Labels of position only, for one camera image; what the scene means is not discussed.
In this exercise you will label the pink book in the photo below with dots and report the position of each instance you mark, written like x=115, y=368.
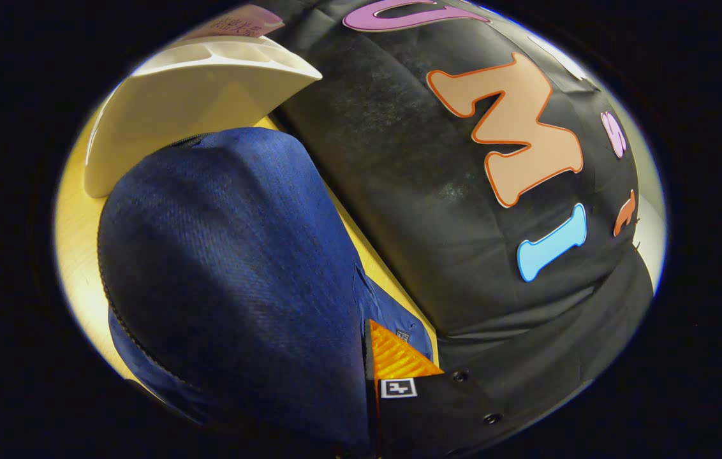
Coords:
x=240, y=24

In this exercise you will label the blue schoolbag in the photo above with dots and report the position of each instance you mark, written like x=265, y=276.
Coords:
x=227, y=268

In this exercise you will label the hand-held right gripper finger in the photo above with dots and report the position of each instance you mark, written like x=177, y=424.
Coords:
x=425, y=421

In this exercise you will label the black backdrop cloth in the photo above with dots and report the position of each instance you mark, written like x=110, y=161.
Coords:
x=412, y=191

